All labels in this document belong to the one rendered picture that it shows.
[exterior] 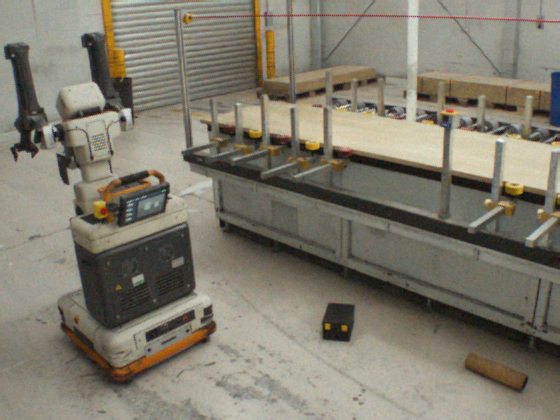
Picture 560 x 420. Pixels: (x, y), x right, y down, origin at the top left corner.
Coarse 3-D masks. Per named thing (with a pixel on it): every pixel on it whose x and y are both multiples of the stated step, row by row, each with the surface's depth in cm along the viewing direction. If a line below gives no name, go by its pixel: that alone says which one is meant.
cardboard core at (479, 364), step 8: (472, 360) 265; (480, 360) 263; (488, 360) 262; (472, 368) 265; (480, 368) 262; (488, 368) 259; (496, 368) 257; (504, 368) 256; (488, 376) 260; (496, 376) 256; (504, 376) 253; (512, 376) 251; (520, 376) 249; (512, 384) 251; (520, 384) 248
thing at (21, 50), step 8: (16, 48) 259; (24, 48) 262; (16, 56) 262; (24, 56) 263; (24, 64) 263; (24, 72) 263; (24, 80) 264; (32, 80) 267; (24, 88) 266; (32, 88) 267; (32, 96) 267; (32, 104) 267; (24, 112) 266; (40, 112) 271; (24, 120) 269
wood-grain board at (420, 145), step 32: (256, 128) 377; (288, 128) 373; (320, 128) 369; (352, 128) 366; (384, 128) 363; (416, 128) 360; (384, 160) 305; (416, 160) 293; (480, 160) 289; (512, 160) 287; (544, 160) 286; (544, 192) 245
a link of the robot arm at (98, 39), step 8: (96, 32) 295; (88, 40) 290; (96, 40) 287; (104, 40) 290; (96, 48) 289; (104, 48) 291; (96, 56) 292; (104, 56) 291; (104, 64) 292; (104, 72) 292; (104, 80) 293; (104, 88) 294; (112, 88) 296; (104, 96) 294; (112, 96) 299
